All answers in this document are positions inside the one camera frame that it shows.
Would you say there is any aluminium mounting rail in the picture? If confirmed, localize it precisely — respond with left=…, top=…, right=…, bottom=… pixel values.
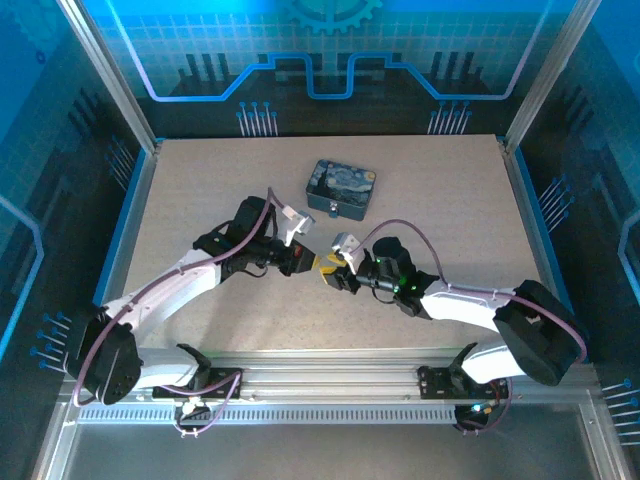
left=63, top=348, right=601, bottom=404

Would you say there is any right aluminium side rail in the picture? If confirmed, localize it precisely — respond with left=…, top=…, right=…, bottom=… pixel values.
left=499, top=134, right=576, bottom=364

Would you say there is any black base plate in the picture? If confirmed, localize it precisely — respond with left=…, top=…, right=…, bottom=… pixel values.
left=152, top=366, right=245, bottom=401
left=417, top=364, right=512, bottom=401

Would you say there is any right aluminium frame post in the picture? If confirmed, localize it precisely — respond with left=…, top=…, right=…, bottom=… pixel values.
left=503, top=0, right=597, bottom=154

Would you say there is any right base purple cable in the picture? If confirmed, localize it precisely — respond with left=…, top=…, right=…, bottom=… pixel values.
left=457, top=377, right=515, bottom=437

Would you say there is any aluminium frame post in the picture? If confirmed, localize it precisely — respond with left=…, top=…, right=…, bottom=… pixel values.
left=55, top=0, right=162, bottom=154
left=503, top=0, right=597, bottom=154

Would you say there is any aluminium side rail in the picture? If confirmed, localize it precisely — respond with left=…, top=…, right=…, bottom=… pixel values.
left=82, top=139, right=164, bottom=364
left=499, top=134, right=576, bottom=364

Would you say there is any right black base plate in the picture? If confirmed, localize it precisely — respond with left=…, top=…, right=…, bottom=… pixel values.
left=417, top=364, right=512, bottom=401

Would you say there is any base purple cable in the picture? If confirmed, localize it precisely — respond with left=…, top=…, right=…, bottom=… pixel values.
left=158, top=370, right=245, bottom=439
left=457, top=377, right=515, bottom=437

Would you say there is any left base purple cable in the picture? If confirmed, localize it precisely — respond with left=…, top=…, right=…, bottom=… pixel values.
left=158, top=370, right=245, bottom=439

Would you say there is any starry night tin box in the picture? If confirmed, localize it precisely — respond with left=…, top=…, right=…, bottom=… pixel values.
left=305, top=158, right=379, bottom=221

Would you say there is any left aluminium frame post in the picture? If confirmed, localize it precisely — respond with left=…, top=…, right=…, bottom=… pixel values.
left=55, top=0, right=162, bottom=154

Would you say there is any slotted grey cable duct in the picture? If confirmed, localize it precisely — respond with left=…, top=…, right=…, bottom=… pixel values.
left=77, top=403, right=459, bottom=427

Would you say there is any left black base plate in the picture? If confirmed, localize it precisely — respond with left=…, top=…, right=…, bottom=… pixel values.
left=152, top=366, right=245, bottom=401

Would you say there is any left aluminium side rail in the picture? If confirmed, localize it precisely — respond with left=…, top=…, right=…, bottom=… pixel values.
left=82, top=139, right=164, bottom=364

